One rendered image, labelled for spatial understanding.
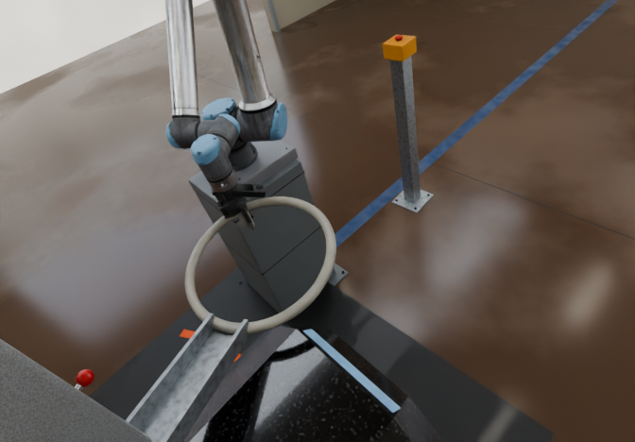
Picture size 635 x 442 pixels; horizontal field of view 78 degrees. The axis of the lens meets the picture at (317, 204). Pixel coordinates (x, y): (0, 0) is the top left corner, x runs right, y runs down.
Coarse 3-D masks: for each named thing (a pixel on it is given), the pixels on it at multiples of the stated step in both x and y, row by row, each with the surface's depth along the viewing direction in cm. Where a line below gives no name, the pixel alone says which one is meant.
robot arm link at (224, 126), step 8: (208, 120) 128; (216, 120) 126; (224, 120) 125; (232, 120) 127; (200, 128) 125; (208, 128) 124; (216, 128) 122; (224, 128) 123; (232, 128) 125; (224, 136) 121; (232, 136) 125; (232, 144) 125
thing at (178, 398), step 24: (192, 336) 102; (216, 336) 106; (240, 336) 101; (192, 360) 100; (216, 360) 93; (168, 384) 93; (192, 384) 93; (216, 384) 92; (144, 408) 86; (168, 408) 89; (192, 408) 84; (144, 432) 84; (168, 432) 79
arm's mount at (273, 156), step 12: (264, 144) 181; (276, 144) 179; (288, 144) 178; (264, 156) 174; (276, 156) 173; (288, 156) 174; (252, 168) 169; (264, 168) 168; (276, 168) 172; (240, 180) 164; (252, 180) 166; (264, 180) 170
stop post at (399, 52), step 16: (384, 48) 195; (400, 48) 188; (416, 48) 195; (400, 64) 196; (400, 80) 203; (400, 96) 210; (400, 112) 217; (400, 128) 225; (400, 144) 233; (416, 144) 233; (400, 160) 242; (416, 160) 240; (416, 176) 247; (416, 192) 255; (416, 208) 254
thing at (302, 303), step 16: (256, 208) 136; (304, 208) 128; (224, 224) 134; (320, 224) 122; (208, 240) 131; (192, 256) 126; (192, 272) 122; (320, 272) 110; (192, 288) 118; (320, 288) 107; (192, 304) 114; (304, 304) 105; (224, 320) 108; (272, 320) 104; (288, 320) 104
